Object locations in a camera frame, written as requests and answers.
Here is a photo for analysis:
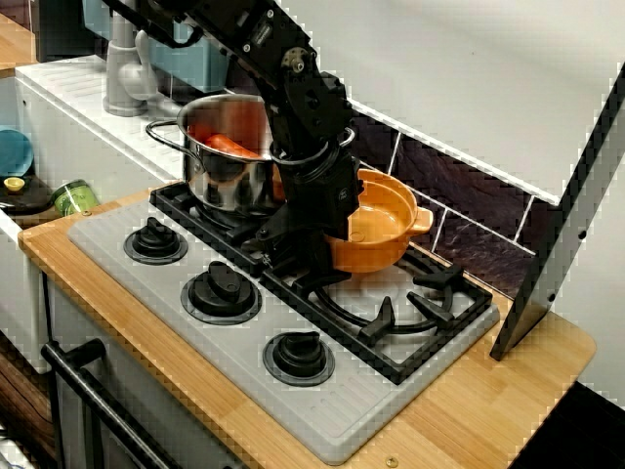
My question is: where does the green can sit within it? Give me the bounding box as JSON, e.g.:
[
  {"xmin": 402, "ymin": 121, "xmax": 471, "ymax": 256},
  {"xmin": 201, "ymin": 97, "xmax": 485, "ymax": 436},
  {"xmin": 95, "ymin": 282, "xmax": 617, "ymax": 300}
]
[{"xmin": 51, "ymin": 179, "xmax": 102, "ymax": 217}]

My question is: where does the white sink unit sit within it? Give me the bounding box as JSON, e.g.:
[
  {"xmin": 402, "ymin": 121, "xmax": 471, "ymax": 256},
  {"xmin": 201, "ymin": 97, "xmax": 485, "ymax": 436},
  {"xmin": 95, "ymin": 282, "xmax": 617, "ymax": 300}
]
[{"xmin": 0, "ymin": 56, "xmax": 187, "ymax": 375}]

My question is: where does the black box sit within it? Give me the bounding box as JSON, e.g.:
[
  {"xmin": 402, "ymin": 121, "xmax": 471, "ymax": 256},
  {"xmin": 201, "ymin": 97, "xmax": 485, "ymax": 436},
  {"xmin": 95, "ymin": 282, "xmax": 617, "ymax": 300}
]
[{"xmin": 36, "ymin": 0, "xmax": 113, "ymax": 64}]

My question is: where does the black stove knob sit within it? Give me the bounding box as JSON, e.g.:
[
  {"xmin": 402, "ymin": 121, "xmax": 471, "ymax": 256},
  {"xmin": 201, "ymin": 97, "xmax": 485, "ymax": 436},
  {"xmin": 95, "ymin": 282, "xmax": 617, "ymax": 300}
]
[
  {"xmin": 262, "ymin": 330, "xmax": 337, "ymax": 388},
  {"xmin": 180, "ymin": 260, "xmax": 263, "ymax": 326},
  {"xmin": 122, "ymin": 218, "xmax": 189, "ymax": 266}
]

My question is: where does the black oven door handle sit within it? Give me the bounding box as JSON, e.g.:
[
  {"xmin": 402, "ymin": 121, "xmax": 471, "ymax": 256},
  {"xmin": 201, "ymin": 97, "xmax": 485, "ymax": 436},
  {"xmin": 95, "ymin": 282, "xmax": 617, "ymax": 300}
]
[{"xmin": 41, "ymin": 338, "xmax": 182, "ymax": 469}]

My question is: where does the wooden countertop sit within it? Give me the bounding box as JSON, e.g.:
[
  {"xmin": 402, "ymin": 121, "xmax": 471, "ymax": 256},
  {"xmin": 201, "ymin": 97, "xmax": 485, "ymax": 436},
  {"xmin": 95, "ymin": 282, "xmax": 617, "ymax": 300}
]
[{"xmin": 18, "ymin": 188, "xmax": 598, "ymax": 469}]

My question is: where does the blue plate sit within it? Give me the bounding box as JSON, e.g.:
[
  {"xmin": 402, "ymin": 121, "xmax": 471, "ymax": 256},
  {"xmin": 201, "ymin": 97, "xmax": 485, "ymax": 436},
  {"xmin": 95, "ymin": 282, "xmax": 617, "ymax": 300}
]
[{"xmin": 0, "ymin": 127, "xmax": 35, "ymax": 178}]

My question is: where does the orange toy carrot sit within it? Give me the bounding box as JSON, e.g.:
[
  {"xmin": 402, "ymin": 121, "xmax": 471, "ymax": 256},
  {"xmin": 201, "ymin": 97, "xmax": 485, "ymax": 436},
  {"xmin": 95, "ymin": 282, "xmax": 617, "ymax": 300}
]
[{"xmin": 203, "ymin": 132, "xmax": 265, "ymax": 160}]

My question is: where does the teal plastic bin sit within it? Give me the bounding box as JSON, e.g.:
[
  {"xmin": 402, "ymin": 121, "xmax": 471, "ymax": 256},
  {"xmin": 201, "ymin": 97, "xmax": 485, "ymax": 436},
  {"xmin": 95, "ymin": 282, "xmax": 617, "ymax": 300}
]
[{"xmin": 81, "ymin": 0, "xmax": 230, "ymax": 94}]

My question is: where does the orange plastic pot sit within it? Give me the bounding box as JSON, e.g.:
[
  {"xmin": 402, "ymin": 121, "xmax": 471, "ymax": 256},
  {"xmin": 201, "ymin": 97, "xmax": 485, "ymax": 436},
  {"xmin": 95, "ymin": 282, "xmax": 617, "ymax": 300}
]
[{"xmin": 324, "ymin": 168, "xmax": 435, "ymax": 274}]

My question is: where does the black upright panel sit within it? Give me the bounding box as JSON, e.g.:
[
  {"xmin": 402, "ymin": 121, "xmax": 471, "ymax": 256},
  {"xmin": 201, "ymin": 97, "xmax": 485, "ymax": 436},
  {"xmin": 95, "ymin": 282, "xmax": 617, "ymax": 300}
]
[{"xmin": 489, "ymin": 63, "xmax": 625, "ymax": 362}]

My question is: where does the dark tile backsplash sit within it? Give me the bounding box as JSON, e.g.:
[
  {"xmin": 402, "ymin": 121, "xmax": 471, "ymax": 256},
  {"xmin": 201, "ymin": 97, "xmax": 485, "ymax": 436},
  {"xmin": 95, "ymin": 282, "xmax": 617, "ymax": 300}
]
[{"xmin": 146, "ymin": 63, "xmax": 558, "ymax": 299}]

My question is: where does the grey stove top plate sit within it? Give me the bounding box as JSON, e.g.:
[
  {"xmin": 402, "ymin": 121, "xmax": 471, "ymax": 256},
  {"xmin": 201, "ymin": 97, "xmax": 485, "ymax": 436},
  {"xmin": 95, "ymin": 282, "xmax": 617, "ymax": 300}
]
[{"xmin": 66, "ymin": 194, "xmax": 502, "ymax": 466}]

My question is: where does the stainless steel pot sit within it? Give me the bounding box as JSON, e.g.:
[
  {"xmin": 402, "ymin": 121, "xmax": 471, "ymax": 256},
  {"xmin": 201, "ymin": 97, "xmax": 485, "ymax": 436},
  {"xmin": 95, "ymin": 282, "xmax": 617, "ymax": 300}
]
[{"xmin": 145, "ymin": 93, "xmax": 355, "ymax": 216}]

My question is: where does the black round dish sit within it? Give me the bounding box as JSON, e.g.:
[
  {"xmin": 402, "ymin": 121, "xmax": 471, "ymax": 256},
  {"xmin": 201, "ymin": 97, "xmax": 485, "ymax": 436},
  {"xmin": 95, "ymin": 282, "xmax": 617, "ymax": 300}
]
[{"xmin": 0, "ymin": 185, "xmax": 54, "ymax": 215}]

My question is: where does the black burner grate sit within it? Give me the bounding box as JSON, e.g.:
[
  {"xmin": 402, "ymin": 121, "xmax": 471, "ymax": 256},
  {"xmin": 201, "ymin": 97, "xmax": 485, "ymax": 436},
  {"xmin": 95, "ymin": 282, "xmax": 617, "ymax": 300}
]
[
  {"xmin": 148, "ymin": 181, "xmax": 362, "ymax": 277},
  {"xmin": 261, "ymin": 243, "xmax": 494, "ymax": 387}
]

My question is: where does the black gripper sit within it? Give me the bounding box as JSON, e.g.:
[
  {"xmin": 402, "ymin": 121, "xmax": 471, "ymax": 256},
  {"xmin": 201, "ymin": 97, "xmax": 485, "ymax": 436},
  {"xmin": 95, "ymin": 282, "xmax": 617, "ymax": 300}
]
[{"xmin": 242, "ymin": 149, "xmax": 365, "ymax": 290}]

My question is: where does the grey toy faucet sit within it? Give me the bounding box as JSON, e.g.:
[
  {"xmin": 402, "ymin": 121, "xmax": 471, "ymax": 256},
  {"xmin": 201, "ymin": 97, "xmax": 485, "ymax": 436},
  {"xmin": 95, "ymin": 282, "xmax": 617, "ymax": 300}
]
[{"xmin": 102, "ymin": 0, "xmax": 185, "ymax": 118}]

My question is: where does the white oven door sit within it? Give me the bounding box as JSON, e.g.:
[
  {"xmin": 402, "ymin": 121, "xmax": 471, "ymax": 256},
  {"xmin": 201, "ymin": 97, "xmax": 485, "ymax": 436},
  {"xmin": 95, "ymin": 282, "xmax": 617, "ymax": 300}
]
[{"xmin": 46, "ymin": 282, "xmax": 245, "ymax": 469}]

